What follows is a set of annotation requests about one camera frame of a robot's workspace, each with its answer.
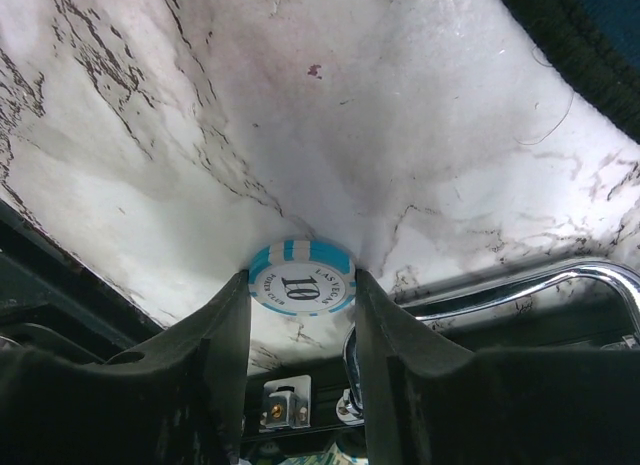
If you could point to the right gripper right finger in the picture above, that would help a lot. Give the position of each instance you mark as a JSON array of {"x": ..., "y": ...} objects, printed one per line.
[{"x": 427, "y": 400}]

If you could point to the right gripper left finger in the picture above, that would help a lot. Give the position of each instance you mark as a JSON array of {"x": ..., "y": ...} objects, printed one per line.
[{"x": 177, "y": 398}]

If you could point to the light blue 10 poker chip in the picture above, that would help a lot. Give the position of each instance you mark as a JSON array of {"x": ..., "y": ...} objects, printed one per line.
[{"x": 302, "y": 278}]

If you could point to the black poker chip case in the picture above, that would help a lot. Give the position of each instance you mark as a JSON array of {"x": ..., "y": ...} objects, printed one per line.
[{"x": 47, "y": 303}]

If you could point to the round blue poker mat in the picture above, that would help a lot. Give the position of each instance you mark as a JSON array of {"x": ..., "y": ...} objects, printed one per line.
[{"x": 594, "y": 45}]

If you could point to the chrome case handle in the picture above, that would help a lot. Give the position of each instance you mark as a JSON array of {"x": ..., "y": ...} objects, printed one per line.
[{"x": 482, "y": 304}]

